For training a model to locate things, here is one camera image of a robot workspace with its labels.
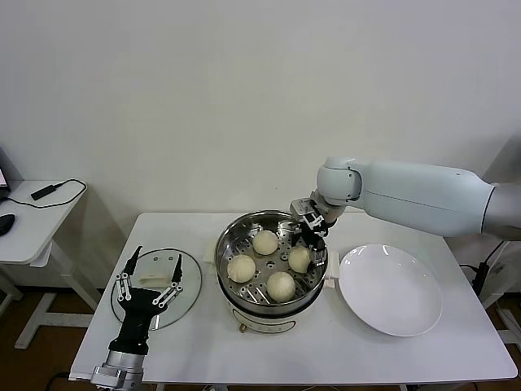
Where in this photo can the white steamed baozi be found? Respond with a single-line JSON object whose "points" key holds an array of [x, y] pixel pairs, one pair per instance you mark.
{"points": [[281, 286], [242, 269], [265, 242], [299, 260]]}

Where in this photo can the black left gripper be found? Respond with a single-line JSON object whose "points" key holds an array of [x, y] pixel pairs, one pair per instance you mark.
{"points": [[136, 319]]}

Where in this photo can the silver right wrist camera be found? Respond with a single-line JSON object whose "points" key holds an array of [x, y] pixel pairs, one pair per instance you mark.
{"points": [[303, 207]]}

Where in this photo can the white electric cooker base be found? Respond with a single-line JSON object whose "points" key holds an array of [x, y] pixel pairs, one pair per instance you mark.
{"points": [[264, 323]]}

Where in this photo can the round glass pot lid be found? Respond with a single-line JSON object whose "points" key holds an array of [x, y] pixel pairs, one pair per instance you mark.
{"points": [[193, 285]]}

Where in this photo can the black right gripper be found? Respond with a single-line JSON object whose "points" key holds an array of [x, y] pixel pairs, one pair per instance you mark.
{"points": [[316, 237]]}

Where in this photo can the white round plate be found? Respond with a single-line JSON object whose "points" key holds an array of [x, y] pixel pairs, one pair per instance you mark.
{"points": [[386, 285]]}

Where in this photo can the black power adapter box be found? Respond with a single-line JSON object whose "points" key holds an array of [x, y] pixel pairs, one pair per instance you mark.
{"points": [[43, 192]]}

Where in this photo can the perforated steel steamer basket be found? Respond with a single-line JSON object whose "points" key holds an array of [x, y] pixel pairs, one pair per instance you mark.
{"points": [[240, 228]]}

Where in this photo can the black computer mouse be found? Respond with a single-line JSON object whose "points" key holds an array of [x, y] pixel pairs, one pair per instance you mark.
{"points": [[5, 224]]}

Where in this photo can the black open laptop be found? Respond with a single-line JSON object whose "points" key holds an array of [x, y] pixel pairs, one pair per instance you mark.
{"points": [[2, 181]]}

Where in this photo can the white side desk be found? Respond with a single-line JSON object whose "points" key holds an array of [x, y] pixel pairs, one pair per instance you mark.
{"points": [[32, 220], [506, 281]]}

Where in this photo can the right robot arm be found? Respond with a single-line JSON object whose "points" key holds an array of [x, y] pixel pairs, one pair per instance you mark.
{"points": [[407, 191]]}

